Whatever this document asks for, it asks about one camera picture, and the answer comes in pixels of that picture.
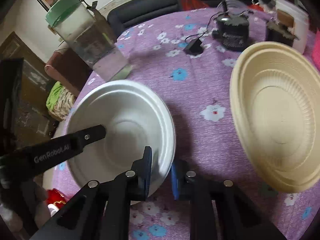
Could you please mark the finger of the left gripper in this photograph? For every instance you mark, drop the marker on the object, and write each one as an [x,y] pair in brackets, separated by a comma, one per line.
[28,162]

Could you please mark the green and patterned blankets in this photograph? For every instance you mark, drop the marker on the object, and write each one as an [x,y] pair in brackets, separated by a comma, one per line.
[60,102]

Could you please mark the dark wooden cabinet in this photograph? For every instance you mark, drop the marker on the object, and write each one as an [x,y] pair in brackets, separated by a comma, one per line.
[33,123]

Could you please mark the small black adapter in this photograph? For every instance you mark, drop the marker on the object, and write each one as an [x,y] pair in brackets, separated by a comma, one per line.
[194,47]

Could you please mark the red plastic bag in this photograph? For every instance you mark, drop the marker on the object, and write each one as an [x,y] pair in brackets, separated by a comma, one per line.
[193,4]

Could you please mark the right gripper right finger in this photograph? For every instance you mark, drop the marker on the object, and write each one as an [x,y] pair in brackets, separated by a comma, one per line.
[219,210]

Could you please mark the black leather sofa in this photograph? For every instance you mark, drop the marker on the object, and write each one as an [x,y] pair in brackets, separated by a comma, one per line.
[175,0]

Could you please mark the small red plastic plate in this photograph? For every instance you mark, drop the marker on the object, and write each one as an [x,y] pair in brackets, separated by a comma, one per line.
[55,201]

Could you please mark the beige plastic bowl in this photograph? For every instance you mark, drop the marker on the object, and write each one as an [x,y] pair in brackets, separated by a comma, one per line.
[274,97]

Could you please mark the purple floral tablecloth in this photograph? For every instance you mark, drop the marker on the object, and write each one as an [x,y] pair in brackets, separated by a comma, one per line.
[196,90]

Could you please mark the large white foam bowl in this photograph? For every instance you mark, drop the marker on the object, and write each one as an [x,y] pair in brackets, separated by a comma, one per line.
[134,117]

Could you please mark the black round device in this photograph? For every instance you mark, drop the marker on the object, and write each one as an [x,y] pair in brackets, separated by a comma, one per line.
[232,29]

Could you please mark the brown armchair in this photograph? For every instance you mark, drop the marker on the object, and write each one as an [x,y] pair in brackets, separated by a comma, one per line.
[69,69]

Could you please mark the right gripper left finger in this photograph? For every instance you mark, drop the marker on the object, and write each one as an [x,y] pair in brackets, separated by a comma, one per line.
[102,210]

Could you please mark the clear bottle green lid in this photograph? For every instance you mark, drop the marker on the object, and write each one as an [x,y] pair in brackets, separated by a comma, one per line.
[87,32]

